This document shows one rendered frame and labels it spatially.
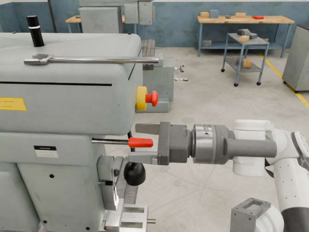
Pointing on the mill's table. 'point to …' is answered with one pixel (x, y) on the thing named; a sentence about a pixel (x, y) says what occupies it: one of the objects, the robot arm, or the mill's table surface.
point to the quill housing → (65, 195)
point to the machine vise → (131, 219)
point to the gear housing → (48, 148)
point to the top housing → (69, 84)
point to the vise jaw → (115, 217)
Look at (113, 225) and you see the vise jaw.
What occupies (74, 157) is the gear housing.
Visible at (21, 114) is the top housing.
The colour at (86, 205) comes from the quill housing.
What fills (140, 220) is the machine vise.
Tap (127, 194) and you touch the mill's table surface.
